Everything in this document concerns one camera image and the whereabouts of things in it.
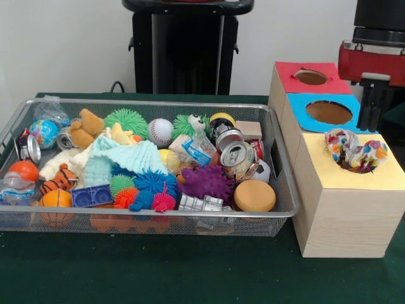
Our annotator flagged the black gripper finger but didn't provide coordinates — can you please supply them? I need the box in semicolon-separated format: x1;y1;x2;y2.
370;84;390;132
359;83;375;131

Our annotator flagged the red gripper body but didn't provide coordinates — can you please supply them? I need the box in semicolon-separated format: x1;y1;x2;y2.
337;40;405;86

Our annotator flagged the small patterned cloth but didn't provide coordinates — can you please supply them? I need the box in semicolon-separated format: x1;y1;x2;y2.
324;128;389;174

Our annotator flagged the wooden box with three holes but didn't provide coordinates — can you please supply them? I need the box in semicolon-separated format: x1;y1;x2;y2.
268;61;405;259

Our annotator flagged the shallow mesh bin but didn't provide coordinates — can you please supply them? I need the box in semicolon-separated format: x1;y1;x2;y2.
0;97;301;238

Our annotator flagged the dark green side tablecloth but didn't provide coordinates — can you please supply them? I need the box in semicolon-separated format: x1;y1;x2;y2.
381;103;405;137

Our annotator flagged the crushed drink can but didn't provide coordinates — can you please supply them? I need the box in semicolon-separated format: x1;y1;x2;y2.
220;141;259;181

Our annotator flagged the orange round sponge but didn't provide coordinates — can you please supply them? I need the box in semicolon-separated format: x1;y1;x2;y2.
233;179;277;212

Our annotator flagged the purple spiky ball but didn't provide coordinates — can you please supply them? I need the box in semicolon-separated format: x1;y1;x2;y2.
177;164;235;202

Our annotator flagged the green spiky toy with eyes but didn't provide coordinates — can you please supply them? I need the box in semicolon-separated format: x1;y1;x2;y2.
173;113;212;139

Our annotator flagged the white baseball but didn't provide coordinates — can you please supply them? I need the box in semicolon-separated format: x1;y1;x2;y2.
147;118;175;147

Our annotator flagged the blue spiky ball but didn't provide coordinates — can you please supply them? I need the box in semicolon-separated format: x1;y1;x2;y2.
112;167;178;203

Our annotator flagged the light blue knitted cloth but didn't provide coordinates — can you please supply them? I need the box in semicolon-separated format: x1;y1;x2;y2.
84;134;169;187

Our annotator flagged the green spiky ball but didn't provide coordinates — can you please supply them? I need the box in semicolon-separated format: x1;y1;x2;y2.
103;108;148;140

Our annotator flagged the brown teddy bear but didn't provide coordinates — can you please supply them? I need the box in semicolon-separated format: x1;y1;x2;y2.
68;108;105;149

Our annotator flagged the tiger plush toy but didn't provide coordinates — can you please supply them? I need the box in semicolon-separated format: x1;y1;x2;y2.
40;163;80;194

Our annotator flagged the small basketball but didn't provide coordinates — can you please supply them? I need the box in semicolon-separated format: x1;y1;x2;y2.
38;189;75;227

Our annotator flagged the small globe ball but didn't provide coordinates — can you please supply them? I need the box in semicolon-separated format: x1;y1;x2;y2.
28;119;60;150

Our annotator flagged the orange ball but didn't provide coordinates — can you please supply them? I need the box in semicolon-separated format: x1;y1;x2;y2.
8;160;40;183

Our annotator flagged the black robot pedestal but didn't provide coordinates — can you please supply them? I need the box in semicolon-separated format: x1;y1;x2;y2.
121;0;256;96

